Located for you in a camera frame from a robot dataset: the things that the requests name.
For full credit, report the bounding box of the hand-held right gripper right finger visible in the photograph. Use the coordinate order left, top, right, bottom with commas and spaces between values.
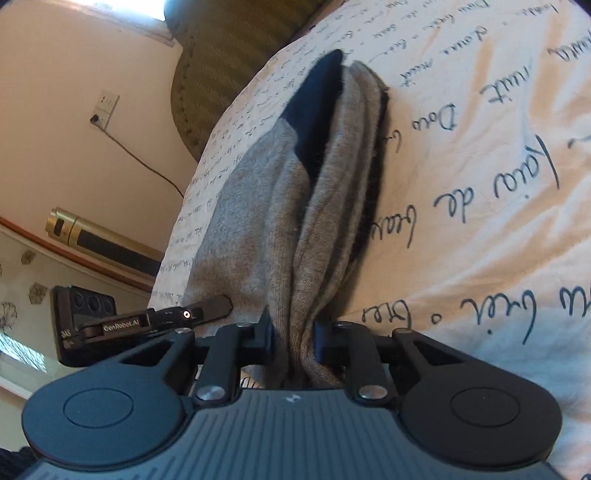
314, 322, 444, 407

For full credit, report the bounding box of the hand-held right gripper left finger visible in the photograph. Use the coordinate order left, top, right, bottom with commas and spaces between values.
117, 310, 278, 407

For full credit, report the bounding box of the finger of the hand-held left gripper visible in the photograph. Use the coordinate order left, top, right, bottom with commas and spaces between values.
148, 295, 232, 326

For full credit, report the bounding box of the grey sweater with navy sleeves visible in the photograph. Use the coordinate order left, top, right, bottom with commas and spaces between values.
187, 48, 392, 391

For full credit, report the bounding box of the bedside table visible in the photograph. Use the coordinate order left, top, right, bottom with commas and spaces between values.
0, 216, 158, 400

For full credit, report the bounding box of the gold and black cylindrical appliance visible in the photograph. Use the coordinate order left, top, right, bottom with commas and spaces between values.
44, 208, 163, 278

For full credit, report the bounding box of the olive striped padded headboard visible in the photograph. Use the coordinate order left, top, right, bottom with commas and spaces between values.
168, 0, 334, 161

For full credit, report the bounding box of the white script-printed blanket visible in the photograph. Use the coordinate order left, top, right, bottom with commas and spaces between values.
148, 0, 591, 476

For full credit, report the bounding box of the bright window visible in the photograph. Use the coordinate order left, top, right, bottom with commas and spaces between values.
122, 0, 178, 48

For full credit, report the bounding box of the black power cable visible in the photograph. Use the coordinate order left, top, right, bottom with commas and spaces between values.
98, 124, 185, 200

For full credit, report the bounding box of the white wall socket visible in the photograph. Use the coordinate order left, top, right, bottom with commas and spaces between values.
90, 91, 121, 131

